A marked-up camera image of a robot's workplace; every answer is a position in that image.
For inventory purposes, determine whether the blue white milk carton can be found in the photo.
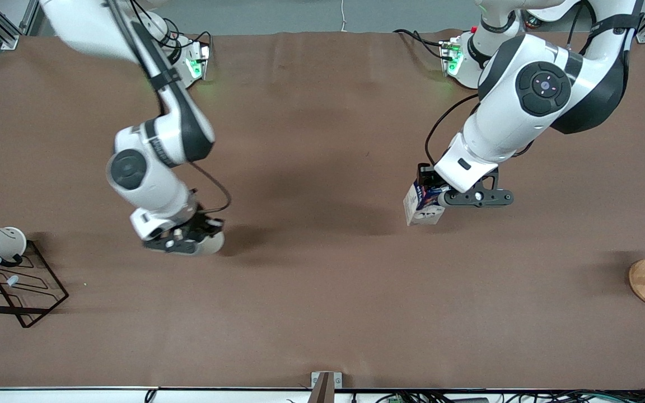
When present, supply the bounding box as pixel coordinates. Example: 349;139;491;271
403;178;446;227

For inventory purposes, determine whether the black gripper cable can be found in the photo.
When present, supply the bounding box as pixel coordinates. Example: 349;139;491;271
424;94;480;166
188;161;232;216

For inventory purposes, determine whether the beige cup with handle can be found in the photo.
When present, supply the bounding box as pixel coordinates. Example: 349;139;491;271
195;231;226;256

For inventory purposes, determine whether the brown table cover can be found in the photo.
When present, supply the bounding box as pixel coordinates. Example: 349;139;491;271
0;31;645;391

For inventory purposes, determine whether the grey arm base connector plate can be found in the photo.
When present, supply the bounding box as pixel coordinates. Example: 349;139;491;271
185;44;212;80
440;36;464;77

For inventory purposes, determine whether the black wire mug rack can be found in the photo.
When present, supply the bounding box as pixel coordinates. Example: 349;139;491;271
0;240;70;329

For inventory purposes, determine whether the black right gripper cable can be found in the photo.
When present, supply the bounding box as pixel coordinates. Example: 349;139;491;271
188;161;232;216

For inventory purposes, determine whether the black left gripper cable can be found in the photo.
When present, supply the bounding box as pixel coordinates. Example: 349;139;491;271
424;94;480;166

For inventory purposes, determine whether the black arm base cable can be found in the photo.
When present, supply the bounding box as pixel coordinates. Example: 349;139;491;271
163;17;213;63
394;28;447;60

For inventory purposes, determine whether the grey metal bracket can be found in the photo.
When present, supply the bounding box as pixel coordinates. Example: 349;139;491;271
311;371;343;403

